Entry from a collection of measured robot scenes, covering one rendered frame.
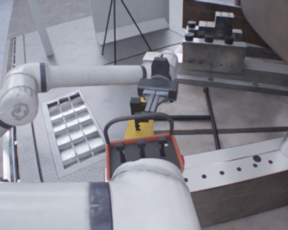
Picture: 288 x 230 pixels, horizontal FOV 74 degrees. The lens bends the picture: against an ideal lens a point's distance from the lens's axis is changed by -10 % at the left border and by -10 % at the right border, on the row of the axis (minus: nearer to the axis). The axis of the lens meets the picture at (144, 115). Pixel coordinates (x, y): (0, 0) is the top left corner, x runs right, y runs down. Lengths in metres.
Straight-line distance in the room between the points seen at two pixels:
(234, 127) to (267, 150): 0.62
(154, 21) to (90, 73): 3.02
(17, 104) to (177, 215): 0.57
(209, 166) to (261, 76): 1.19
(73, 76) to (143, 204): 0.70
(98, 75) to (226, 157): 0.57
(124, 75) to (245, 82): 1.10
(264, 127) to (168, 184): 1.30
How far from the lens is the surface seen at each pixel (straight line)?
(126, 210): 0.20
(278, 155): 0.82
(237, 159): 0.75
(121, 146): 0.54
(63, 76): 0.84
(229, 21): 1.60
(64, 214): 0.20
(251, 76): 1.76
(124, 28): 3.56
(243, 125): 1.44
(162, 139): 0.54
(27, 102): 0.68
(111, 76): 0.89
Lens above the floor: 1.26
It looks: 42 degrees down
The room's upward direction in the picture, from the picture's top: 5 degrees counter-clockwise
